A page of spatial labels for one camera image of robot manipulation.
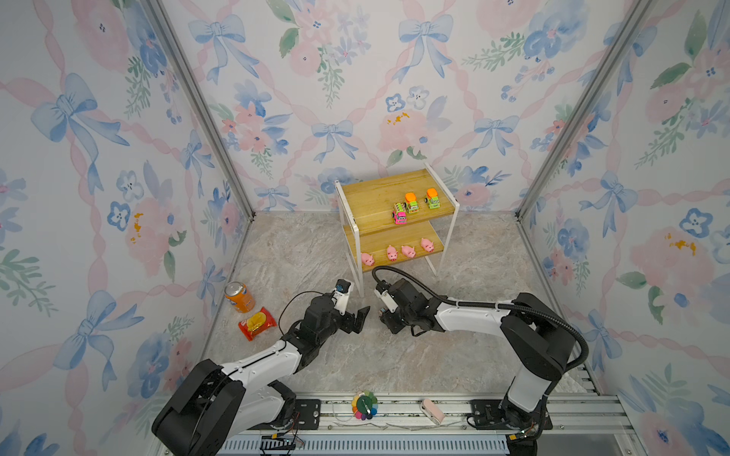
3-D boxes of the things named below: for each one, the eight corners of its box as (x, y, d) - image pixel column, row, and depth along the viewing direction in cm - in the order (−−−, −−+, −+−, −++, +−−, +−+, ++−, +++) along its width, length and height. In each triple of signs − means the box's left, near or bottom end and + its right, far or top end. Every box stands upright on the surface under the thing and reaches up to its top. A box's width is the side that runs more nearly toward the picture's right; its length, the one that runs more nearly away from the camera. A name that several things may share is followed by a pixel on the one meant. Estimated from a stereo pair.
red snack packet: (249, 344, 88) (246, 340, 85) (240, 327, 91) (237, 323, 88) (277, 324, 92) (275, 320, 89) (268, 310, 95) (265, 305, 92)
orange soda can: (235, 314, 94) (221, 298, 85) (240, 299, 97) (227, 281, 89) (253, 314, 94) (241, 298, 85) (257, 299, 97) (246, 281, 89)
